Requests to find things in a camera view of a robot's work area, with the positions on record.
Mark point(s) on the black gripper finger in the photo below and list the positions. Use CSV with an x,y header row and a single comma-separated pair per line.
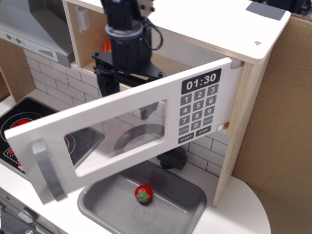
x,y
146,111
107,84

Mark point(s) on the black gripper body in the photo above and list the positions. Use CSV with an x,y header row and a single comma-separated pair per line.
x,y
130,59

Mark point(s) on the white microwave door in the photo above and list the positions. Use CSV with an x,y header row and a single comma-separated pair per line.
x,y
197,111

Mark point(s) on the grey microwave door handle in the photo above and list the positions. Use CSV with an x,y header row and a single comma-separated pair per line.
x,y
47,169

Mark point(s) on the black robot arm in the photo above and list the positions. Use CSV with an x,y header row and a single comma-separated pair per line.
x,y
128,15

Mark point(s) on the white wooden toy microwave cabinet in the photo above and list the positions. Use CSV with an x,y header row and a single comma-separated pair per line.
x,y
245,39

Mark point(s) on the red orange toy food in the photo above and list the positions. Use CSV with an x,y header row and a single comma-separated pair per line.
x,y
107,46

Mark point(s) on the dark grey toy faucet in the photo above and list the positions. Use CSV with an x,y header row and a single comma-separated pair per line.
x,y
174,158

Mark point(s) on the white door latch block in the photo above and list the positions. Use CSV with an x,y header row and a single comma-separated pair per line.
x,y
82,19

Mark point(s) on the black toy stovetop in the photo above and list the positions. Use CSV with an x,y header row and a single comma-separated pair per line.
x,y
79,144

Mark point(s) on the red toy strawberry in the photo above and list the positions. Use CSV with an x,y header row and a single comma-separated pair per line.
x,y
144,194

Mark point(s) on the grey toy sink basin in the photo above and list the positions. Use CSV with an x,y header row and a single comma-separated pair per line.
x,y
175,208

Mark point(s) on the grey toy range hood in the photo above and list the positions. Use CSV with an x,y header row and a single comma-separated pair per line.
x,y
31,25

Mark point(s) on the brown cardboard panel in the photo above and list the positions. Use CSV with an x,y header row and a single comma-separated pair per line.
x,y
275,158

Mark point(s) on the grey tape patch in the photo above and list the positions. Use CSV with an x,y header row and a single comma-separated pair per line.
x,y
266,10

